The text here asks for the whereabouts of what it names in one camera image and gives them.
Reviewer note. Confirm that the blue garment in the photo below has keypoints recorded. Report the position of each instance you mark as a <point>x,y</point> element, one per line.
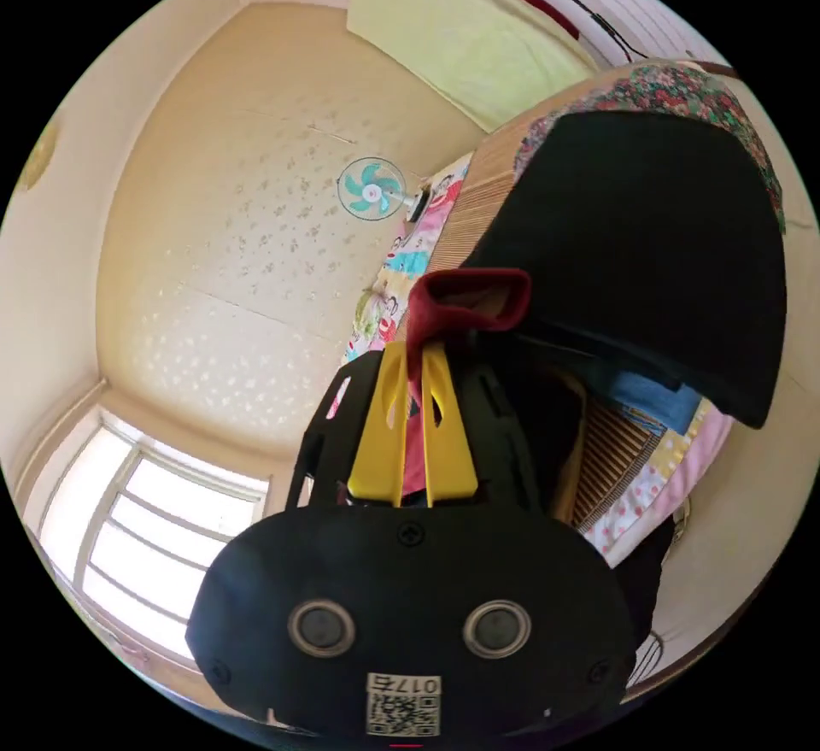
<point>656,402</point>

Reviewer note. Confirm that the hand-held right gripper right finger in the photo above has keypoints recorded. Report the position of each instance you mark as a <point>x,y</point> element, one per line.
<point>451,450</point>

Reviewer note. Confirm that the black garment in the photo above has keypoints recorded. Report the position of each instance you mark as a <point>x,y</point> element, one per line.
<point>640,238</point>

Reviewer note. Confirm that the window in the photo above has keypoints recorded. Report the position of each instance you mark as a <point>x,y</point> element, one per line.
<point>154,533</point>

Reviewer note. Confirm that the teal wall fan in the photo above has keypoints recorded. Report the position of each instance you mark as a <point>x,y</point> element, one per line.
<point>371,188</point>

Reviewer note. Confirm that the red long sleeve shirt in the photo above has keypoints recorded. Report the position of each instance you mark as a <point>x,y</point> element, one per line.
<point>471,299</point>

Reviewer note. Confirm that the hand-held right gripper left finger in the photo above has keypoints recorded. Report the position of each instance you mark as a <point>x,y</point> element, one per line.
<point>379,430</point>

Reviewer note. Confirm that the floral quilt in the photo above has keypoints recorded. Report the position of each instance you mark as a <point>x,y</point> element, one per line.
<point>666,88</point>

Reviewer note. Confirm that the pale yellow curtain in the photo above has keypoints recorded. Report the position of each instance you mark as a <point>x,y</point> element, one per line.
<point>461,33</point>

